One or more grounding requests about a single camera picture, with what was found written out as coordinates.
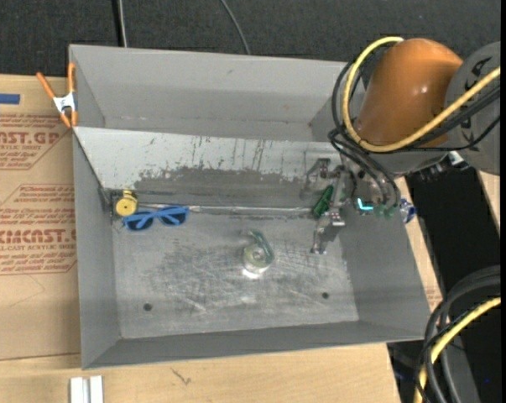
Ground brown cardboard board red print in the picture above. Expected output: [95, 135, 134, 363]
[0, 72, 84, 362]

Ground yellow ring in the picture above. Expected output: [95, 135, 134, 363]
[115, 190, 139, 218]

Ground blue sunglasses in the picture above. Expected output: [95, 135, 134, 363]
[122, 206, 190, 232]

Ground grey metal bin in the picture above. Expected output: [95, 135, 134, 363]
[67, 43, 433, 371]

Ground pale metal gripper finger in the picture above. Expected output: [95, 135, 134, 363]
[299, 158, 332, 202]
[310, 210, 347, 255]

